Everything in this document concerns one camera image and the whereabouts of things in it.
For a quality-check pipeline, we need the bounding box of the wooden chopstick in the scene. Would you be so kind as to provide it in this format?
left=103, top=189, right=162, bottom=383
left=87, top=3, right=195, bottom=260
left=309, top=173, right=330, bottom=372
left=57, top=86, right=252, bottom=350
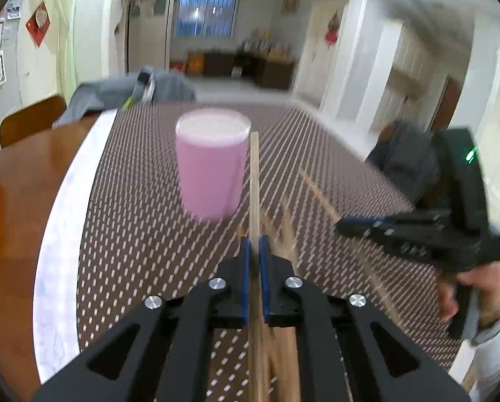
left=298, top=168, right=341, bottom=224
left=262, top=201, right=301, bottom=401
left=248, top=132, right=264, bottom=401
left=356, top=255, right=404, bottom=329

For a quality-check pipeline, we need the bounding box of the person right hand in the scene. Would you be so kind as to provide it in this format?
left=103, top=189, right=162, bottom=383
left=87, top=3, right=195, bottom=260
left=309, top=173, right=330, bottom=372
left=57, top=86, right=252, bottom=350
left=436, top=261, right=500, bottom=329

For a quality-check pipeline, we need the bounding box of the dark jacket on chair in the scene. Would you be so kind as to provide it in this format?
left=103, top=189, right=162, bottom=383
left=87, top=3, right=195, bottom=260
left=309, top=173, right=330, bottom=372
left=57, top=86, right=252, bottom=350
left=365, top=120, right=440, bottom=210

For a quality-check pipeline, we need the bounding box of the brown polka dot mat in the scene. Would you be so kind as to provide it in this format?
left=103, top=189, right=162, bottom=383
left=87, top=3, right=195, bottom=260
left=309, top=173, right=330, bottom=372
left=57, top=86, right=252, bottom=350
left=76, top=103, right=461, bottom=369

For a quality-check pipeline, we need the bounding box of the pink cylindrical cup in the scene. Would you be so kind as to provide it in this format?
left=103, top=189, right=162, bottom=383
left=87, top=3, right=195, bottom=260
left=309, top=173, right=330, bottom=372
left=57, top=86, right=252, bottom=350
left=176, top=108, right=252, bottom=220

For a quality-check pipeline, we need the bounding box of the dark wooden desk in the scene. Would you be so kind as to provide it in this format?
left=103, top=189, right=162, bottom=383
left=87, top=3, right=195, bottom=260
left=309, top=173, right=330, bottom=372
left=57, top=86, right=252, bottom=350
left=202, top=51, right=295, bottom=91

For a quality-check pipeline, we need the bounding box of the grey jacket on chair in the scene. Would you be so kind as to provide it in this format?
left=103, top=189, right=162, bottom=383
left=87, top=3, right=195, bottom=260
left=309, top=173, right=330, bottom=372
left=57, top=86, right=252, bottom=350
left=52, top=66, right=195, bottom=128

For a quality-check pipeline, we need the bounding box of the brown wooden chair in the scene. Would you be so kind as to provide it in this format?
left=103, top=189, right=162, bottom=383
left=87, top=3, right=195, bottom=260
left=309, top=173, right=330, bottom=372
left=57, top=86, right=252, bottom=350
left=0, top=94, right=67, bottom=148

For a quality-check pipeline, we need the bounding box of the barred window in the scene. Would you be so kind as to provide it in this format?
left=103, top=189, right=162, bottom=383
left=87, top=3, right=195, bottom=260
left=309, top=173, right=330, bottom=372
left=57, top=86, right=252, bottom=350
left=176, top=0, right=238, bottom=38

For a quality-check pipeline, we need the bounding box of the beige refrigerator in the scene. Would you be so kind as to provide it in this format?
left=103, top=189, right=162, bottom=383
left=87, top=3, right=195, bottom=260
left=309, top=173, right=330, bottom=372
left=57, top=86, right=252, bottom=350
left=128, top=0, right=174, bottom=72

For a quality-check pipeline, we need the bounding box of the green curtain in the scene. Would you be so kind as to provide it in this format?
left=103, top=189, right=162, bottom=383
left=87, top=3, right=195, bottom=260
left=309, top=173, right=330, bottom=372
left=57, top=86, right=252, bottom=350
left=53, top=0, right=78, bottom=102

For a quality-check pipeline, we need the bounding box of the white wall cabinet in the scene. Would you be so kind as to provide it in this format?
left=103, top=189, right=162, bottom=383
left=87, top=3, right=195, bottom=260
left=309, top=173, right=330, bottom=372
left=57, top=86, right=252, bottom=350
left=355, top=19, right=436, bottom=133

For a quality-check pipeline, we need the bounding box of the red diamond wall decoration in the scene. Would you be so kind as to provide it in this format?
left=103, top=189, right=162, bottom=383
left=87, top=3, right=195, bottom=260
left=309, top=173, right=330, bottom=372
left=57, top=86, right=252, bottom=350
left=26, top=2, right=50, bottom=48

